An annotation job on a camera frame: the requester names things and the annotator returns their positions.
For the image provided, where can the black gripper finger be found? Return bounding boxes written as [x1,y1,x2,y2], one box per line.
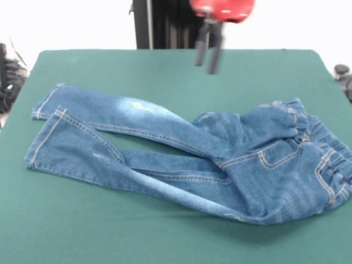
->
[194,22,211,67]
[207,22,224,75]

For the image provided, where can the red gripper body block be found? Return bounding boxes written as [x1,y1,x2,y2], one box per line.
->
[189,0,256,25]

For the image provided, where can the blue denim jeans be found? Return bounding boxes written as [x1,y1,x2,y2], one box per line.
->
[24,83,352,226]

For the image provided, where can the narrow black device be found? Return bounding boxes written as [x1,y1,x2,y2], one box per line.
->
[0,42,7,93]

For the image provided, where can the dark green tablecloth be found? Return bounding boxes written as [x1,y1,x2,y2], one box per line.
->
[0,48,352,264]

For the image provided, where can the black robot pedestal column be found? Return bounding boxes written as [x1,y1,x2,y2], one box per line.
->
[128,0,226,50]

